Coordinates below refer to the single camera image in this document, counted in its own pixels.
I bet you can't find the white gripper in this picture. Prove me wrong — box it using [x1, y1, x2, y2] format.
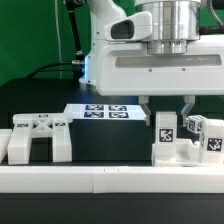
[96, 35, 224, 126]

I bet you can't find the white chair seat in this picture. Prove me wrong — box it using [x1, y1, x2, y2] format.
[151, 139, 224, 167]

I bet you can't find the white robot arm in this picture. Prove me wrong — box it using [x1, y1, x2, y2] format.
[81, 0, 224, 116]

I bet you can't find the white tagged cube nut right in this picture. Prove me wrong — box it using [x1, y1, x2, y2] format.
[187, 115, 205, 134]

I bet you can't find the white sheet with tags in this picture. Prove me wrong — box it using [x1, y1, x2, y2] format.
[64, 104, 146, 120]

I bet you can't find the white left fence bar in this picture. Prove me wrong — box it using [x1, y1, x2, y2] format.
[0, 129, 12, 163]

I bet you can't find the white fence bar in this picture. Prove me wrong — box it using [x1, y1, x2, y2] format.
[0, 166, 224, 193]
[0, 129, 12, 163]

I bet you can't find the white front fence bar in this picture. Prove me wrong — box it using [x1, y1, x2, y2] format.
[0, 166, 224, 193]

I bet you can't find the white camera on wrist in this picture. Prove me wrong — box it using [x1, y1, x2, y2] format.
[104, 11, 153, 42]

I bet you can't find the black cable at base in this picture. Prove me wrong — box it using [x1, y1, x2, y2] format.
[25, 59, 86, 80]

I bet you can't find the black hose behind robot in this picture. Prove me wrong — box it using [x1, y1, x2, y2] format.
[63, 0, 84, 62]

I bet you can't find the white chair back frame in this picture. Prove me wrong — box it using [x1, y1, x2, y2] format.
[7, 113, 73, 165]

